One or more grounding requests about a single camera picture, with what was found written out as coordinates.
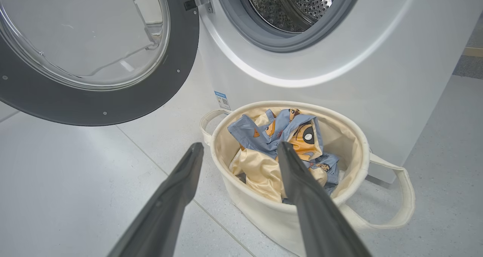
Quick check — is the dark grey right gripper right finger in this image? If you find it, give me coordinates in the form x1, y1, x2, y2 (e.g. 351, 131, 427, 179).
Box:
277, 141, 373, 257

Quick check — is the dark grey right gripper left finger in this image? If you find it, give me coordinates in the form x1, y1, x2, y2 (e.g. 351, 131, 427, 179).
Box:
108, 142, 205, 257

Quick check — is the cream satin garment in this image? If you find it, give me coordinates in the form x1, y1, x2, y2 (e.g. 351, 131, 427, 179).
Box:
229, 114, 328, 204

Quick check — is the blue garment orange cartoon print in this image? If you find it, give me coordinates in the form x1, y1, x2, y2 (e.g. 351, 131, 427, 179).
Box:
227, 108, 340, 205

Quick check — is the round black glass washer door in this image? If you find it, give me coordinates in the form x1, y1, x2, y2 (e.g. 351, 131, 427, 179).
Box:
0, 0, 200, 127

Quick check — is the cream canvas laundry basket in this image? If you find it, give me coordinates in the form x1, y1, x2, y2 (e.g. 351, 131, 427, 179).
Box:
199, 100, 416, 257

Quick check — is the white front-load washing machine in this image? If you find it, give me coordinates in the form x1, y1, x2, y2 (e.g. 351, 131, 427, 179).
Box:
117, 0, 483, 184

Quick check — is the metal washer door hinge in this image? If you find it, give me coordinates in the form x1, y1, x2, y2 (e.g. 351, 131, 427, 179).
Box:
184, 0, 214, 14

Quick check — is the stainless steel washing machine drum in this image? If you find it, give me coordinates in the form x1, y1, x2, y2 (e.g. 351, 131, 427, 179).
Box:
241, 0, 342, 34

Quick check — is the blue energy label sticker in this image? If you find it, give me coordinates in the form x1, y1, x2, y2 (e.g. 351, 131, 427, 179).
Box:
214, 91, 231, 111

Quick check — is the wooden baseboard strip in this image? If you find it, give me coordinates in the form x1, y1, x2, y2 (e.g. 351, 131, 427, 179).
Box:
462, 46, 483, 58

